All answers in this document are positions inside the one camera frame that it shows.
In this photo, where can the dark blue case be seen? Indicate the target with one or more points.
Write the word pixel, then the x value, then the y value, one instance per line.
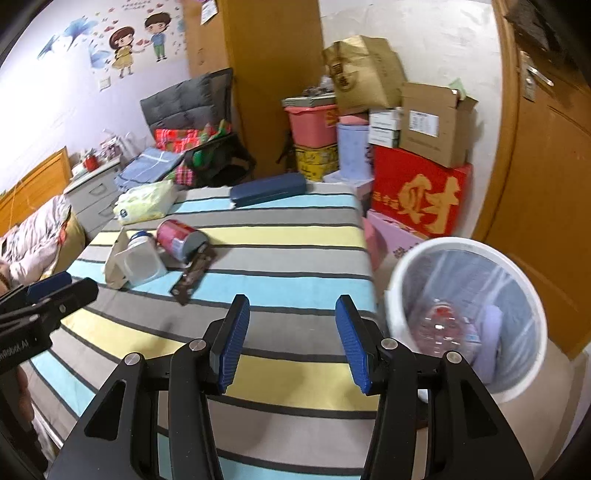
pixel 268 189

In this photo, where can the pink plastic storage bin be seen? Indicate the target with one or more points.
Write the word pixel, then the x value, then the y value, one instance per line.
pixel 309 127

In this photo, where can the white trash bin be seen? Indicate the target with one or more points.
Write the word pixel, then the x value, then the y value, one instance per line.
pixel 406 295

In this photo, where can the wooden headboard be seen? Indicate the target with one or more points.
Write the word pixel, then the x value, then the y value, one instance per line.
pixel 41 180

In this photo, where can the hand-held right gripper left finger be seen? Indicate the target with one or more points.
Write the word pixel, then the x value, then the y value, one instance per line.
pixel 233 344

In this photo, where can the clear plastic bottle red label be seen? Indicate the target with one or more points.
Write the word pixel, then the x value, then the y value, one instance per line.
pixel 438 323

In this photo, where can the striped tablecloth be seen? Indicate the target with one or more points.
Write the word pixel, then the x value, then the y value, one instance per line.
pixel 286 240

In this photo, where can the wooden wardrobe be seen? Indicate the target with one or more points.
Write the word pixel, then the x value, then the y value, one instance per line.
pixel 272 69

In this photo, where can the blue folded cloth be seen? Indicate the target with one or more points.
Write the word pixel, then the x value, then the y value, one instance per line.
pixel 147 164

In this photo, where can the red mug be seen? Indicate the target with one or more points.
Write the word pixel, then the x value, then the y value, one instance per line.
pixel 90 162

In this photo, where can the yellow-green tissue pack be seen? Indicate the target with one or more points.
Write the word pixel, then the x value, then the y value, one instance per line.
pixel 145 201

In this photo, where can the small white box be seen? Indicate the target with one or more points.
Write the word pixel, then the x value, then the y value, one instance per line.
pixel 385 118
pixel 384 137

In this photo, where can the olive bed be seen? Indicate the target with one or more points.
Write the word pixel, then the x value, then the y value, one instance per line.
pixel 74 240

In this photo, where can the white bottle with blue cap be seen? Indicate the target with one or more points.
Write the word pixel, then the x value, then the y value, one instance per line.
pixel 141 265

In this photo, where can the wooden door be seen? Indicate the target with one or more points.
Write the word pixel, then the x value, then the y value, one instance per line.
pixel 554 184

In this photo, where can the pink grey quilt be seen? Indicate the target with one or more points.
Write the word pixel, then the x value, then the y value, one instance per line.
pixel 37 230

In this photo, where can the red can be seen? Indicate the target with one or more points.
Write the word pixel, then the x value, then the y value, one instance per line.
pixel 175 237

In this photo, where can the paper sheet on wardrobe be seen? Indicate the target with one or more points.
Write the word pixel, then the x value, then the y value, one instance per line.
pixel 208 9

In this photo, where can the red plaid cloth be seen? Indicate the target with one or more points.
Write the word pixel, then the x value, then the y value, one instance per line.
pixel 178 138

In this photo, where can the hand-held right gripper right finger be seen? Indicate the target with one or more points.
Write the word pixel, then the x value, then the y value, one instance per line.
pixel 353 344

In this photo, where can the grey padded chair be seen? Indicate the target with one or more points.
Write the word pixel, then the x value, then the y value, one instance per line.
pixel 184 99

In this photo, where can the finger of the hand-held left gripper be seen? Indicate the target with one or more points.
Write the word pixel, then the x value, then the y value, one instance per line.
pixel 46 282
pixel 74 295

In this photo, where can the grey drawer cabinet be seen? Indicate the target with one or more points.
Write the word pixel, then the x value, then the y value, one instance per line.
pixel 97 194

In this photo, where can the lavender striped packet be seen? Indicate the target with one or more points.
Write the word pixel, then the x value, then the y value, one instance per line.
pixel 491 327

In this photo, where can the brown paper bag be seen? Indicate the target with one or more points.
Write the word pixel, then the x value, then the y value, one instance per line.
pixel 364 74

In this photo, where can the wall switch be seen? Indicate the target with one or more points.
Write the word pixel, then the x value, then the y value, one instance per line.
pixel 105 84

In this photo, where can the dark cloth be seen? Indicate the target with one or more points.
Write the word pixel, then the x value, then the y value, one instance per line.
pixel 535 23

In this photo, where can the cartoon wall stickers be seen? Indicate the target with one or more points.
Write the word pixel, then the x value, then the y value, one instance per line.
pixel 122 50

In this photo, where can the pink cardboard box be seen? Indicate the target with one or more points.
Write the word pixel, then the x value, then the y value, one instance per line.
pixel 392 240

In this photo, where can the red gift box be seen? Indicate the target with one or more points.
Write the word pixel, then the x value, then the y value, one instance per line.
pixel 415 198

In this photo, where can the lavender cylinder container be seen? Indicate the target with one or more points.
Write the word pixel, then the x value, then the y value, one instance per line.
pixel 353 152

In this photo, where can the dark brown wrapper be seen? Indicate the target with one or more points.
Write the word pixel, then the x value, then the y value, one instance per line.
pixel 191 277

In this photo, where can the yellow box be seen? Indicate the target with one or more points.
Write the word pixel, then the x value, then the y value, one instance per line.
pixel 316 161

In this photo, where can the open cardboard box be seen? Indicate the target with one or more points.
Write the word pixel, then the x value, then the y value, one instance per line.
pixel 434 138

